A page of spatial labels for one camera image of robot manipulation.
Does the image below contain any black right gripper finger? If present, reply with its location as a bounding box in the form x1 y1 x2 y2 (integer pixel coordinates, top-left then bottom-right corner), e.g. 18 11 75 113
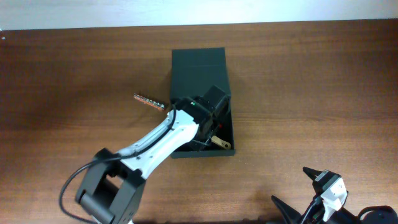
302 167 323 182
271 195 301 224

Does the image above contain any orange scraper wooden handle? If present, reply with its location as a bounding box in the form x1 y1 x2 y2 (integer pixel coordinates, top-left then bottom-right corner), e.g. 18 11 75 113
211 136 231 150

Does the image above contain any orange socket bit rail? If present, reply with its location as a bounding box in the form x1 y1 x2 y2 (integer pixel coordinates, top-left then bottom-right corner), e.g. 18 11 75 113
134 93 165 111

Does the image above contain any black storage box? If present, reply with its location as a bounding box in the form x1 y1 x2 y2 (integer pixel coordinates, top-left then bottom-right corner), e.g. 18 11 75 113
170 47 236 159

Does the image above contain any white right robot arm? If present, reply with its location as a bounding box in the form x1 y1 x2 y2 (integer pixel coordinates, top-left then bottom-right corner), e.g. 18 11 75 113
271 167 397 224

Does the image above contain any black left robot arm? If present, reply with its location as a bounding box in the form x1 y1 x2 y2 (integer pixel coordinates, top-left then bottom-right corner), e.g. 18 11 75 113
75 86 230 224

